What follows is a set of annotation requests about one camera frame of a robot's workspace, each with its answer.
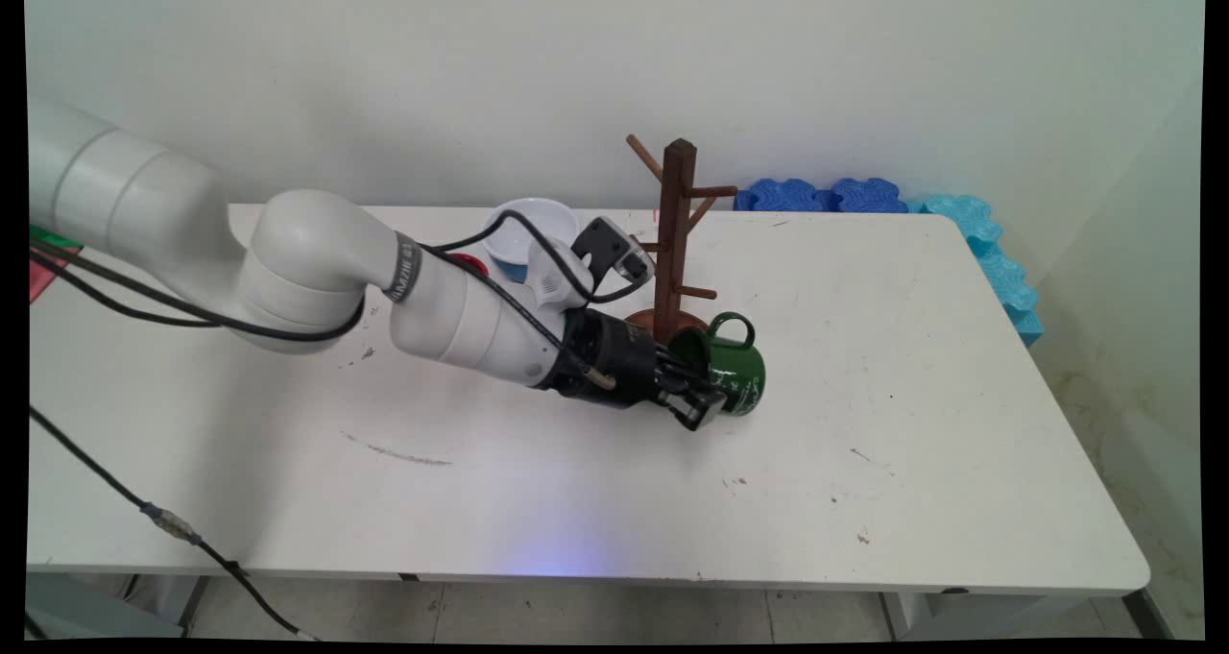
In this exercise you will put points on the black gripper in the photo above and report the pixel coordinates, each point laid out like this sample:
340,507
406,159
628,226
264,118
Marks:
610,361

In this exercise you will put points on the green enamel mug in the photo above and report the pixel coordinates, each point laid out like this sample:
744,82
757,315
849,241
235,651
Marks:
744,371

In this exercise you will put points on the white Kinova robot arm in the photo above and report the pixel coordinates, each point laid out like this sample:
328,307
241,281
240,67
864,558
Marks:
307,270

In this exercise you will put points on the brown wooden mug tree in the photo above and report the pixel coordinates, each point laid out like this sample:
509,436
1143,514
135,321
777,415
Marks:
678,222

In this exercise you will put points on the dark blue foam tile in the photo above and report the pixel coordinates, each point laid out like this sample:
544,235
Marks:
783,196
867,196

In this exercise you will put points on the blue bowl white inside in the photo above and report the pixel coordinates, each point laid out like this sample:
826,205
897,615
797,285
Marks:
514,236

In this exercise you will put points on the red enamel mug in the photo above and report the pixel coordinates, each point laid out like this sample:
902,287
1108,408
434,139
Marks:
470,263

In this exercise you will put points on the light blue foam tile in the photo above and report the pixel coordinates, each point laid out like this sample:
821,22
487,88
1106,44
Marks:
999,270

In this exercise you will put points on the red foam tile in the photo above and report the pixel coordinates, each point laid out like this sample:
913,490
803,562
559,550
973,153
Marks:
40,279

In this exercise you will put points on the green foam tile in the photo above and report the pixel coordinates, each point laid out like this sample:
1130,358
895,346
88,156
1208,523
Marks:
48,238

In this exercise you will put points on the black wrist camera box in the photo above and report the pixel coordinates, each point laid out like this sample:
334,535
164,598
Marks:
610,246

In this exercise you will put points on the white ribbed camera mount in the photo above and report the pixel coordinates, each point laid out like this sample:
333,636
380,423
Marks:
555,279

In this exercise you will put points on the grey table leg frame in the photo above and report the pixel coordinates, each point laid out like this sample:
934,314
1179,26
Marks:
999,614
106,604

